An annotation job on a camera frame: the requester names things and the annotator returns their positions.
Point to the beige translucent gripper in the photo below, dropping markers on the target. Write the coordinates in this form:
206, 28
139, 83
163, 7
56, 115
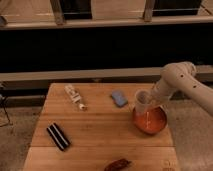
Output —
155, 101

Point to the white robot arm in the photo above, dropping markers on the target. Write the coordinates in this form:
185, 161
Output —
181, 77

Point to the orange ceramic bowl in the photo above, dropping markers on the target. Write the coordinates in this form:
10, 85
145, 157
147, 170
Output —
152, 122

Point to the blue sponge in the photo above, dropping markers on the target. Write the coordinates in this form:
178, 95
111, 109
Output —
119, 98

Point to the wooden table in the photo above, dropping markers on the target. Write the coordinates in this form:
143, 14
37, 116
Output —
101, 134

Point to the white tube bottle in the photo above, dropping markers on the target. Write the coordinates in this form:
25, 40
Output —
75, 97

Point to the black white striped box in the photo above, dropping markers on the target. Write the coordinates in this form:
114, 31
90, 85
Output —
58, 137

